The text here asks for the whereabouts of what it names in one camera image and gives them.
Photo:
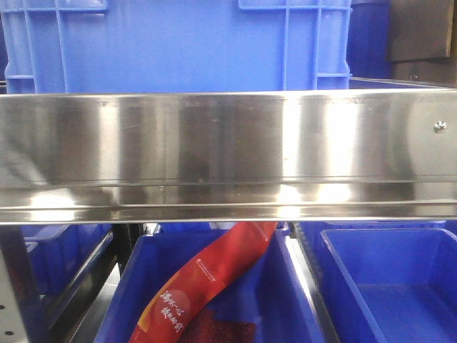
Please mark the blue bin centre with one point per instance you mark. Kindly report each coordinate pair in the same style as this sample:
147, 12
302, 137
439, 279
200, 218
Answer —
270, 295

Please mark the blue bin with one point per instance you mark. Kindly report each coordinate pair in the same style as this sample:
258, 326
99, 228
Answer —
57, 252
270, 295
385, 283

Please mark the blue bin left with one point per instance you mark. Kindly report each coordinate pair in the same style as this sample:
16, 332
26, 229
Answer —
57, 252

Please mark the blue bin right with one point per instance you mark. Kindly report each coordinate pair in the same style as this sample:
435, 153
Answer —
385, 283

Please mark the red printed package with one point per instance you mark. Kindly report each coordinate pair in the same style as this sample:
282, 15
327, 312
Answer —
172, 309

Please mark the large light blue crate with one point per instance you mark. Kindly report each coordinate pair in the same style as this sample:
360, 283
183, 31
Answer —
175, 46

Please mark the dark brown panel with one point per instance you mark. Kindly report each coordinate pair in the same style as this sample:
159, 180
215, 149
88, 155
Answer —
420, 30

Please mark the stainless steel shelf rail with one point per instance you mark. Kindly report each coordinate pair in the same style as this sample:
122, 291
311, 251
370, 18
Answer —
341, 154

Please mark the steel rail screw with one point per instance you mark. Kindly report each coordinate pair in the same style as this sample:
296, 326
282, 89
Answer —
439, 127

